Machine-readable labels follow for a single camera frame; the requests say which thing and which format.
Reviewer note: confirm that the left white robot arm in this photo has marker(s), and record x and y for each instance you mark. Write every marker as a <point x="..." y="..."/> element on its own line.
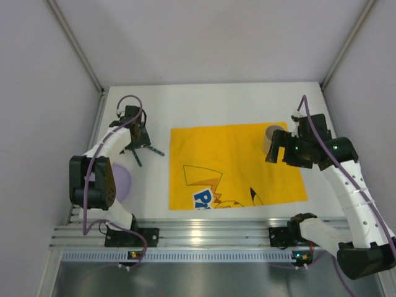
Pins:
<point x="91" y="180"/>

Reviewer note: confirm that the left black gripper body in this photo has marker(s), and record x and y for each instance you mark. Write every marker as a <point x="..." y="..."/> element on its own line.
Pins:
<point x="141" y="143"/>

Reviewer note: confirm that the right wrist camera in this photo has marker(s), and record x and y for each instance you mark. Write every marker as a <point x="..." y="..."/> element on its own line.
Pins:
<point x="312" y="123"/>

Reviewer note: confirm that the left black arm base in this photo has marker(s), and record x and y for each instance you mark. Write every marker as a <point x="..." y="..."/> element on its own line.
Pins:
<point x="118" y="238"/>

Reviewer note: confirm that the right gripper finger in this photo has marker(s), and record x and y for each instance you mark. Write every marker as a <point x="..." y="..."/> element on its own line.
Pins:
<point x="288" y="155"/>
<point x="280" y="140"/>

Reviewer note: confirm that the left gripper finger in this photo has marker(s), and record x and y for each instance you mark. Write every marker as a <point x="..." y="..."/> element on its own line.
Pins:
<point x="130" y="148"/>
<point x="144" y="142"/>

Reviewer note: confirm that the purple plastic plate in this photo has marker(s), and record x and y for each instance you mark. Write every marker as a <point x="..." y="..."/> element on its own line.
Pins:
<point x="123" y="182"/>

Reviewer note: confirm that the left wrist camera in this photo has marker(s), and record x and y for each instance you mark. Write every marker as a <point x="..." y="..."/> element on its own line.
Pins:
<point x="130" y="112"/>

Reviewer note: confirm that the yellow Pikachu placemat cloth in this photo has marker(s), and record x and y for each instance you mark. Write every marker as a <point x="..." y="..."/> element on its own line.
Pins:
<point x="224" y="167"/>

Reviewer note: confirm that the green handled metal spoon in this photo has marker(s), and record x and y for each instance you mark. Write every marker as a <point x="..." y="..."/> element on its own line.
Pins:
<point x="155" y="150"/>

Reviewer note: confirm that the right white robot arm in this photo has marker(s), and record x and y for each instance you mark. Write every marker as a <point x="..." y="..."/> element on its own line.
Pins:
<point x="370" y="248"/>

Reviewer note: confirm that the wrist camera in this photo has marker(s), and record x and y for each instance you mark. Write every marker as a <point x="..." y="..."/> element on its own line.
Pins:
<point x="130" y="112"/>
<point x="312" y="123"/>

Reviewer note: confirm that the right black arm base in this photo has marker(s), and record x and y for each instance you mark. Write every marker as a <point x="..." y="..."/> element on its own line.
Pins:
<point x="282" y="238"/>

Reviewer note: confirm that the aluminium mounting rail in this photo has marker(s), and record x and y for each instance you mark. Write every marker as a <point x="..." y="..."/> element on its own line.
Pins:
<point x="245" y="228"/>

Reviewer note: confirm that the beige paper cup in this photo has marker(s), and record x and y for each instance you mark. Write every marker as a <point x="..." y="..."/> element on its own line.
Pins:
<point x="268" y="136"/>

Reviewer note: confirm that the perforated cable duct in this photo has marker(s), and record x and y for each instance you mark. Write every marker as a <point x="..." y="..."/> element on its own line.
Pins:
<point x="176" y="256"/>

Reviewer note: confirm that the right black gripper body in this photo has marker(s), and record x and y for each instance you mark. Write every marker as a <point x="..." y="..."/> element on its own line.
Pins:
<point x="279" y="146"/>

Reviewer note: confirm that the green handled metal fork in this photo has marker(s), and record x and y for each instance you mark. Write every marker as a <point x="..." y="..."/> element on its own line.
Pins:
<point x="137" y="158"/>

